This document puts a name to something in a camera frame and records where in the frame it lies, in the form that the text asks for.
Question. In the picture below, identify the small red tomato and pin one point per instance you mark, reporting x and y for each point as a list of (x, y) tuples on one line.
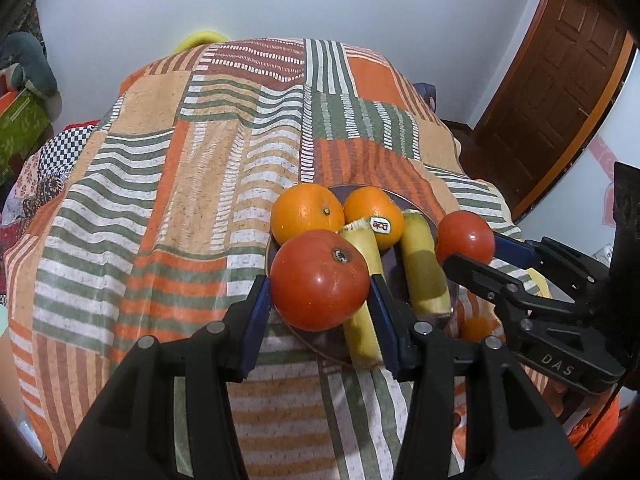
[(465, 237)]

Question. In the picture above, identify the plain orange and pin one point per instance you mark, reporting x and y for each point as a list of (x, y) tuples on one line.
[(305, 212)]

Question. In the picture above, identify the checkered quilt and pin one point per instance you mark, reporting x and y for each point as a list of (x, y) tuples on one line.
[(55, 145)]

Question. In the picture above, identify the yellow corn cob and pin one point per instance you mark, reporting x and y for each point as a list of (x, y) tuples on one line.
[(362, 255), (424, 265)]

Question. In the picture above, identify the green storage box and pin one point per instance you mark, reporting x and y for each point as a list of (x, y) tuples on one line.
[(20, 130)]

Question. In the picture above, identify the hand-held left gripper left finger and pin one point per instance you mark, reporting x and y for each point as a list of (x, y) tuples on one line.
[(252, 320)]

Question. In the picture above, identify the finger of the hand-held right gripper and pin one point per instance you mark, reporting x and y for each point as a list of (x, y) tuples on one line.
[(515, 252), (480, 275)]

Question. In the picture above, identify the blue chair back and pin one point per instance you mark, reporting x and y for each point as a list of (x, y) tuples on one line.
[(429, 96)]

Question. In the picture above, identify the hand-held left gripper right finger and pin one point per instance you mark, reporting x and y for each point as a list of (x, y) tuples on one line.
[(382, 320)]

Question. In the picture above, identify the white wardrobe door with hearts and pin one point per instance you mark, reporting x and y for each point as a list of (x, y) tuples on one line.
[(600, 150)]

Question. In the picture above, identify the small tangerine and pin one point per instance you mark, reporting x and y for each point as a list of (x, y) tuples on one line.
[(475, 328)]

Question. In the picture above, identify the brown wooden door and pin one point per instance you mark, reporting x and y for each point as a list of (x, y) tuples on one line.
[(555, 85)]

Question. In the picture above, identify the grey long pillow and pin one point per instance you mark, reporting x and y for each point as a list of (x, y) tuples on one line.
[(27, 62)]

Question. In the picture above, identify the striped patchwork blanket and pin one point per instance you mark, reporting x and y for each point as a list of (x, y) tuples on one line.
[(175, 185)]

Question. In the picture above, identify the orange with sticker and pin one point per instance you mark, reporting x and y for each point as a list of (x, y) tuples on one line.
[(372, 212)]

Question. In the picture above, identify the large red tomato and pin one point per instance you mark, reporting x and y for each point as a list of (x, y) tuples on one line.
[(315, 285)]

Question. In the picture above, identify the purple plate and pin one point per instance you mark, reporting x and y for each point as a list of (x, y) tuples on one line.
[(391, 265)]

